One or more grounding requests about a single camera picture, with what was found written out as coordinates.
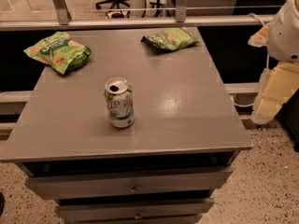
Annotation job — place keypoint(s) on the upper grey drawer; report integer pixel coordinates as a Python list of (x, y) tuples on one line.
[(130, 183)]

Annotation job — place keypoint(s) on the green rice chip bag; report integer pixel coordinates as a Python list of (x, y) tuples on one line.
[(60, 52)]

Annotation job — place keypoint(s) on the green jalapeno chip bag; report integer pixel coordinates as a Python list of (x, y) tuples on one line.
[(171, 39)]

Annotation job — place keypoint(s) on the green white soda can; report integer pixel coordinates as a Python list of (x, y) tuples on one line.
[(119, 100)]

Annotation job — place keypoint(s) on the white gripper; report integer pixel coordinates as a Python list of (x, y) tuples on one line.
[(285, 36)]

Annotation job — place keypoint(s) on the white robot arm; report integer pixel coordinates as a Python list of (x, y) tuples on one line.
[(288, 3)]

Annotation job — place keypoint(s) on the grey drawer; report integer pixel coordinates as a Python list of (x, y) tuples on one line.
[(130, 183), (134, 211)]

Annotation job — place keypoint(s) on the black office chair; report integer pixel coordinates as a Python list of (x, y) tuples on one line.
[(113, 3)]

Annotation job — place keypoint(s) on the metal railing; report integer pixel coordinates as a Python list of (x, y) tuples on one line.
[(22, 15)]

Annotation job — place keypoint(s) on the grey drawer cabinet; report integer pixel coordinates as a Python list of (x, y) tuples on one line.
[(136, 136)]

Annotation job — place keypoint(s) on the lower grey drawer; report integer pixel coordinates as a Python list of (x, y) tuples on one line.
[(134, 211)]

